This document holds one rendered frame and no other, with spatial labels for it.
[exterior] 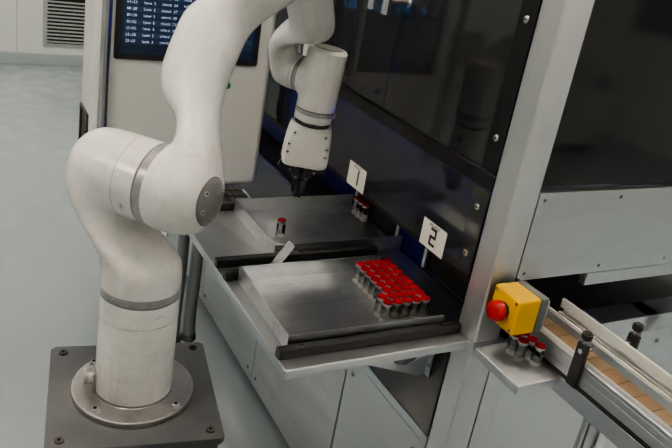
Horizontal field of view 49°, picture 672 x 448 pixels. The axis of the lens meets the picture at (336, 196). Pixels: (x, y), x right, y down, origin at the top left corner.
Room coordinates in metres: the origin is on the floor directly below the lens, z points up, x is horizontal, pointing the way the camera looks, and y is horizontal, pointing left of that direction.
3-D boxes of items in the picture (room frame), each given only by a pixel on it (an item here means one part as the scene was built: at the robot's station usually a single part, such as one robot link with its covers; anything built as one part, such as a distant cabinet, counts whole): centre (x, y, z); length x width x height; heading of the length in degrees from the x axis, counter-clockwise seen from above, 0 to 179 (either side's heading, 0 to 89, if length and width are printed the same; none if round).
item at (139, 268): (0.98, 0.30, 1.16); 0.19 x 0.12 x 0.24; 70
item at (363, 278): (1.36, -0.12, 0.90); 0.18 x 0.02 x 0.05; 30
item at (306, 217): (1.67, 0.03, 0.90); 0.34 x 0.26 x 0.04; 121
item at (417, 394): (2.16, 0.22, 0.73); 1.98 x 0.01 x 0.25; 31
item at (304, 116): (1.51, 0.07, 1.21); 0.09 x 0.08 x 0.03; 99
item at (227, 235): (1.48, 0.01, 0.87); 0.70 x 0.48 x 0.02; 31
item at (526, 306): (1.22, -0.37, 1.00); 0.08 x 0.07 x 0.07; 121
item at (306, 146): (1.51, 0.08, 1.15); 0.10 x 0.08 x 0.11; 99
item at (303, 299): (1.32, -0.04, 0.90); 0.34 x 0.26 x 0.04; 120
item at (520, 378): (1.23, -0.41, 0.87); 0.14 x 0.13 x 0.02; 121
